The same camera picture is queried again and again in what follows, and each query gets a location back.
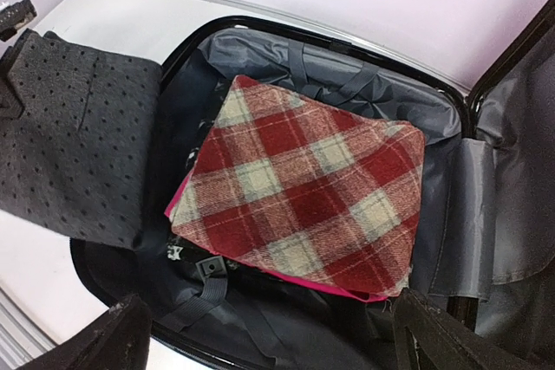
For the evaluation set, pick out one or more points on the pink hard-shell suitcase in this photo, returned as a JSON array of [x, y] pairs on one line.
[[487, 203]]

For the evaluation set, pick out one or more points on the solid red garment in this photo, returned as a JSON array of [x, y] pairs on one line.
[[331, 290]]

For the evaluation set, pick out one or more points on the black polka dot garment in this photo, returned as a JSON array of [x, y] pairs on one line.
[[78, 167]]

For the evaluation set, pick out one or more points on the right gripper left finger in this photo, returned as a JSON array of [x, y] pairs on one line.
[[119, 339]]

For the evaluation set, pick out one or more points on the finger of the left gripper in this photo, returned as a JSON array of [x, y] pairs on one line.
[[18, 80], [15, 16]]

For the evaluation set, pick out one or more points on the black white patterned garment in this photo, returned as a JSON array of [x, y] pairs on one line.
[[206, 208]]

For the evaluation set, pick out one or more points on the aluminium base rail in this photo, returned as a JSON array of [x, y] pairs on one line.
[[21, 339]]

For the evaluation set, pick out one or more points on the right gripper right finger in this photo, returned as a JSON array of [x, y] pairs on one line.
[[508, 332]]

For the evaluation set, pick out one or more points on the red plaid garment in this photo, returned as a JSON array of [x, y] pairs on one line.
[[330, 197]]

